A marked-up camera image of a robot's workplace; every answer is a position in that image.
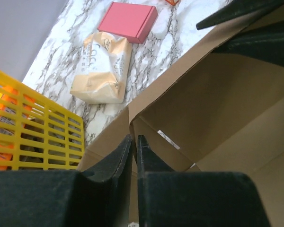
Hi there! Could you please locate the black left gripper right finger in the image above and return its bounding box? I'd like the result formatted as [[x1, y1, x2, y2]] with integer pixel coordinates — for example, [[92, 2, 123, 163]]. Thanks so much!
[[136, 135, 270, 227]]

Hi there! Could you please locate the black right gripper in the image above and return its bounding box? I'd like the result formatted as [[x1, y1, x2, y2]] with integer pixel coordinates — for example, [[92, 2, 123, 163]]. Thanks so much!
[[196, 0, 284, 67]]

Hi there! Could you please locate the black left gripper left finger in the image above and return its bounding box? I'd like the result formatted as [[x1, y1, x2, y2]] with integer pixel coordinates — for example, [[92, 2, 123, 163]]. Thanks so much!
[[0, 135, 133, 227]]

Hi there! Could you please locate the brown cardboard box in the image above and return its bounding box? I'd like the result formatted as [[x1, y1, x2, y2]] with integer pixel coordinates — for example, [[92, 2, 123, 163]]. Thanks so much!
[[77, 0, 284, 227]]

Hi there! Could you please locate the orange printed box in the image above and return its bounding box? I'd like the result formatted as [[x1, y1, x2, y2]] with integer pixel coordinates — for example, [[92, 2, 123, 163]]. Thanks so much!
[[165, 0, 179, 6]]

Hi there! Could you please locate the orange cracker box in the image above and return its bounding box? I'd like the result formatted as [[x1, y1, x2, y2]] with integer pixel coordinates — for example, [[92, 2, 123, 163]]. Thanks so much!
[[0, 86, 40, 171]]

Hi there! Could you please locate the pink flat box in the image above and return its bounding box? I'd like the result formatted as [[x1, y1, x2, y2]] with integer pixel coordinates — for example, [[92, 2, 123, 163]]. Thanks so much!
[[98, 2, 158, 44]]

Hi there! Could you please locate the yellow plastic shopping basket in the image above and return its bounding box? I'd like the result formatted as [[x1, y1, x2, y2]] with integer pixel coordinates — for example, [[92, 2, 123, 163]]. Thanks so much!
[[0, 71, 85, 170]]

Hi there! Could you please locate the beige tissue pack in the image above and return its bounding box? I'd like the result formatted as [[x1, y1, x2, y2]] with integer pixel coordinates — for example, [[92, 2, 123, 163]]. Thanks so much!
[[70, 32, 132, 104]]

